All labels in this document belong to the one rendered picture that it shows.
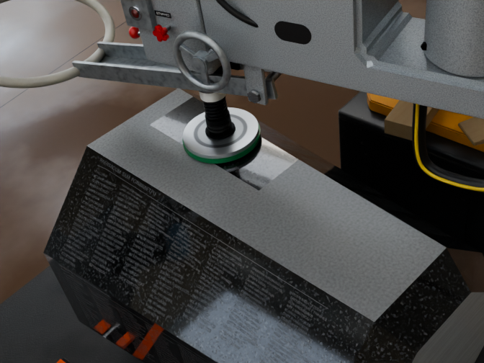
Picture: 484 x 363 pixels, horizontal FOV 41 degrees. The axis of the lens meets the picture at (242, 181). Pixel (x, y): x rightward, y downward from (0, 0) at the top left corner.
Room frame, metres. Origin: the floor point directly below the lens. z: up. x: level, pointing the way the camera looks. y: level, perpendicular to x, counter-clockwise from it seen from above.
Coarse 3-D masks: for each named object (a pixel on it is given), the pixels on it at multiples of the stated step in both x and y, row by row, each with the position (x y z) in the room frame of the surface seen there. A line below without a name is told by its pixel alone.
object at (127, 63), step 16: (112, 48) 1.71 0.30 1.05; (128, 48) 1.67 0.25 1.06; (80, 64) 1.64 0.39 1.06; (96, 64) 1.60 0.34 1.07; (112, 64) 1.57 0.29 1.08; (128, 64) 1.63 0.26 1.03; (144, 64) 1.60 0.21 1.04; (160, 64) 1.57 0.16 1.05; (240, 64) 1.42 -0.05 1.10; (112, 80) 1.57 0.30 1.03; (128, 80) 1.53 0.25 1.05; (144, 80) 1.49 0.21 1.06; (160, 80) 1.45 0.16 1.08; (176, 80) 1.41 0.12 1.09; (240, 80) 1.29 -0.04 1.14; (272, 80) 1.24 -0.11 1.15; (256, 96) 1.22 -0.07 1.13; (272, 96) 1.23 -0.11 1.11
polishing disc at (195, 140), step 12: (228, 108) 1.52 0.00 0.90; (192, 120) 1.49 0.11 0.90; (204, 120) 1.48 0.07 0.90; (240, 120) 1.45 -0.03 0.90; (252, 120) 1.44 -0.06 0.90; (192, 132) 1.44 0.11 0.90; (204, 132) 1.43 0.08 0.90; (240, 132) 1.40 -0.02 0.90; (252, 132) 1.39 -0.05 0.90; (192, 144) 1.39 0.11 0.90; (204, 144) 1.38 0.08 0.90; (216, 144) 1.37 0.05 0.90; (228, 144) 1.36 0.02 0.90; (240, 144) 1.35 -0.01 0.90; (204, 156) 1.33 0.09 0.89; (216, 156) 1.32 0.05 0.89; (228, 156) 1.32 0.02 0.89
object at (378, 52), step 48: (240, 0) 1.22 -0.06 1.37; (288, 0) 1.14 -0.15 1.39; (336, 0) 1.08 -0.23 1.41; (384, 0) 1.14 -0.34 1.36; (240, 48) 1.23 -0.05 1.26; (288, 48) 1.15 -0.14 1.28; (336, 48) 1.08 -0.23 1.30; (384, 48) 1.07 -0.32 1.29; (384, 96) 1.03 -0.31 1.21; (432, 96) 0.96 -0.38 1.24; (480, 96) 0.90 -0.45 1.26
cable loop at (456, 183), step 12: (420, 108) 1.06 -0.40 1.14; (420, 120) 1.06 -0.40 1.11; (420, 132) 1.05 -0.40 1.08; (420, 144) 1.05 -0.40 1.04; (420, 156) 1.05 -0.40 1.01; (420, 168) 1.05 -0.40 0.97; (432, 168) 1.04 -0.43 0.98; (444, 180) 1.01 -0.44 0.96; (456, 180) 1.00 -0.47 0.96; (468, 180) 0.99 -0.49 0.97; (480, 180) 0.98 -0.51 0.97; (480, 192) 0.97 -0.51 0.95
